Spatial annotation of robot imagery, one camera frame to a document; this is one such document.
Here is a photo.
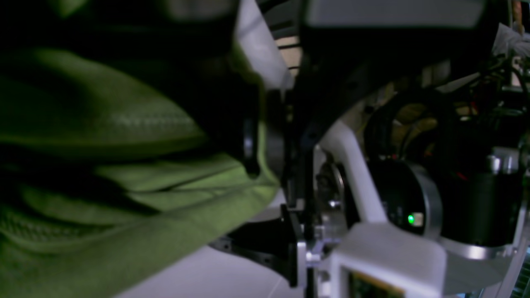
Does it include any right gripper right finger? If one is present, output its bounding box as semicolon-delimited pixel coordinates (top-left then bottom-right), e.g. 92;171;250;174
266;0;508;207

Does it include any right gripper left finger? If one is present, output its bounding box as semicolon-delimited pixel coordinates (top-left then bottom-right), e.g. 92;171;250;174
1;0;263;175

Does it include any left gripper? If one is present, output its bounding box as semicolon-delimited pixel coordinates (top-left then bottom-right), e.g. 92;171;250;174
209;120;530;298

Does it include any green T-shirt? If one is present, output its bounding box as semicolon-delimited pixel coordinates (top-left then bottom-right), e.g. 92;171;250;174
1;0;286;298

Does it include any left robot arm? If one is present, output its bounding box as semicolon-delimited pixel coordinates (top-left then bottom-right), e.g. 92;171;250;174
210;57;529;298

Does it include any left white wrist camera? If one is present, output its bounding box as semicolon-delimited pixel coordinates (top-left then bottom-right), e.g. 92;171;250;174
318;223;447;298

